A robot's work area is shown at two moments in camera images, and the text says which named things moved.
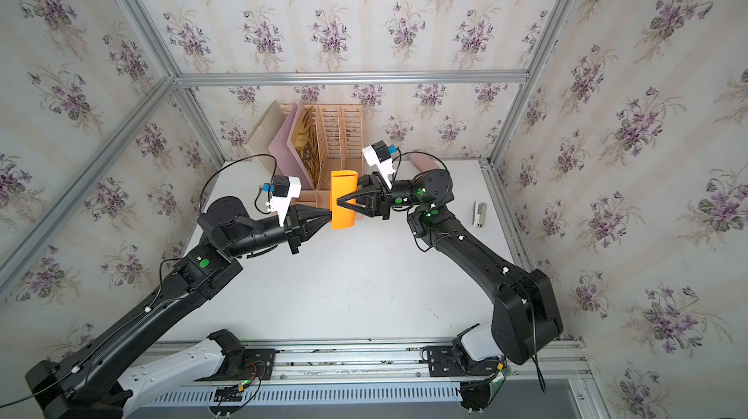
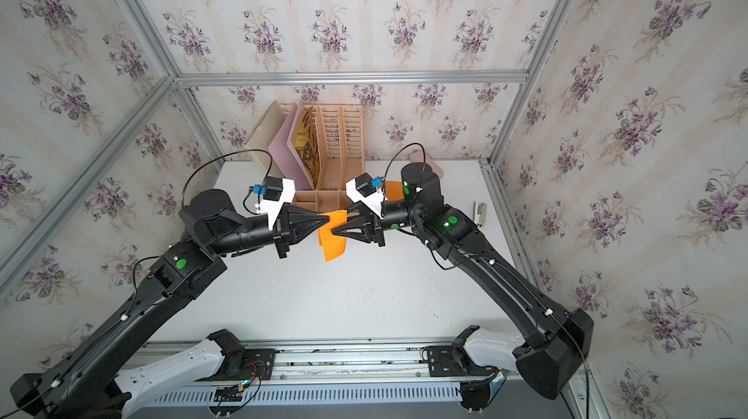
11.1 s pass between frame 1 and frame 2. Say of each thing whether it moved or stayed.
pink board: stayed
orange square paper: moved
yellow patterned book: stayed
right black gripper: moved
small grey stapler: stayed
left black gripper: stayed
